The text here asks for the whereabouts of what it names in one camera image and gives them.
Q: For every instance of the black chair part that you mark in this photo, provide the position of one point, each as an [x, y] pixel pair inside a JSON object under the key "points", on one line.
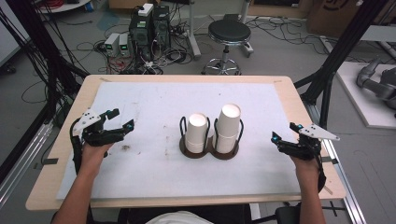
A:
{"points": [[288, 216]]}

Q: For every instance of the person's left hand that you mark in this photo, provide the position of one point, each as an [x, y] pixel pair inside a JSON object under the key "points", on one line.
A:
{"points": [[93, 157]]}

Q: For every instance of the black metal frame post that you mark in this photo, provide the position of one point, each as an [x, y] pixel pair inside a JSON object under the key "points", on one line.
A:
{"points": [[345, 40], [40, 40]]}

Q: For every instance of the grey metal table leg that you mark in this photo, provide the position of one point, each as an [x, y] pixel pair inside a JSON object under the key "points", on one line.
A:
{"points": [[192, 31], [246, 9]]}

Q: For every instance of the white round table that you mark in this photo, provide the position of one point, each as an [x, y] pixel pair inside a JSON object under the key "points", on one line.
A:
{"points": [[71, 6]]}

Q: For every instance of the white box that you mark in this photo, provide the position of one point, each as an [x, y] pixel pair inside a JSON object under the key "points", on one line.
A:
{"points": [[145, 10]]}

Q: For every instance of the wide black computer tower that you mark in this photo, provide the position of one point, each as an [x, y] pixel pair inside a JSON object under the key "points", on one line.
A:
{"points": [[140, 34]]}

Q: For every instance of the tall stack of white cups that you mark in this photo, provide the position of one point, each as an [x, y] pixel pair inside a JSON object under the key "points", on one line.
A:
{"points": [[229, 127]]}

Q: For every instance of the person's dark clothing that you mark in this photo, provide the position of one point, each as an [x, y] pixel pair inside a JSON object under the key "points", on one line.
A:
{"points": [[218, 214]]}

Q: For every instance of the grey desk top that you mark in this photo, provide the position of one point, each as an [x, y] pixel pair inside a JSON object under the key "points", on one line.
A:
{"points": [[379, 32]]}

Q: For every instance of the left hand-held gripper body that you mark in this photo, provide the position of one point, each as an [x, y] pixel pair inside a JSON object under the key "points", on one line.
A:
{"points": [[96, 135]]}

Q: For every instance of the white board panel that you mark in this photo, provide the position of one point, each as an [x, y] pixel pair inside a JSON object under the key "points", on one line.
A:
{"points": [[9, 34]]}

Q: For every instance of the person's white shirt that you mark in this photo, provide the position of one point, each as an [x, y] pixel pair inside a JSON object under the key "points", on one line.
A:
{"points": [[177, 217]]}

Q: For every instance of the white foam mat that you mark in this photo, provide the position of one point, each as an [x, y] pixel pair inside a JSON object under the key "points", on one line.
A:
{"points": [[149, 174]]}

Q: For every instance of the person's right hand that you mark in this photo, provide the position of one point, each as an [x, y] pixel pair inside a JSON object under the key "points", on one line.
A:
{"points": [[306, 169]]}

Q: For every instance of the white platform board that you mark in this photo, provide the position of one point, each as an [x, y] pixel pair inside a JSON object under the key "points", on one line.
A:
{"points": [[358, 99]]}

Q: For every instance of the black tape strip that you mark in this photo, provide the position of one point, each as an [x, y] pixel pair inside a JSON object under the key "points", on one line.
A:
{"points": [[331, 160], [49, 161]]}

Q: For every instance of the grey power supply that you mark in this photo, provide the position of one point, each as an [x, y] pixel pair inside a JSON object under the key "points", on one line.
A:
{"points": [[111, 43], [124, 45]]}

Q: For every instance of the narrow black computer tower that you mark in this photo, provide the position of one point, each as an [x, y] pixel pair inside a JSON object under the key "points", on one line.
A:
{"points": [[161, 28]]}

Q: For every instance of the short stack of white cups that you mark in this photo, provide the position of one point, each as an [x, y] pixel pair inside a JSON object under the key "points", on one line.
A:
{"points": [[196, 133]]}

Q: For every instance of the cardboard box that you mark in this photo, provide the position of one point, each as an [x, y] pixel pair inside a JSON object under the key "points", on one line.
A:
{"points": [[323, 18]]}

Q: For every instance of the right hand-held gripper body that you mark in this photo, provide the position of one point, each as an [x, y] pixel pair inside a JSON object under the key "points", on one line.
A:
{"points": [[306, 149]]}

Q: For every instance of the black round stool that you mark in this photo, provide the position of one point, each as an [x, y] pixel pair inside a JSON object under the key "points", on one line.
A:
{"points": [[229, 31]]}

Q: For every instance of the aluminium rail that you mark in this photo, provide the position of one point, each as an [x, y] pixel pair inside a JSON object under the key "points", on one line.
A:
{"points": [[345, 186], [28, 152]]}

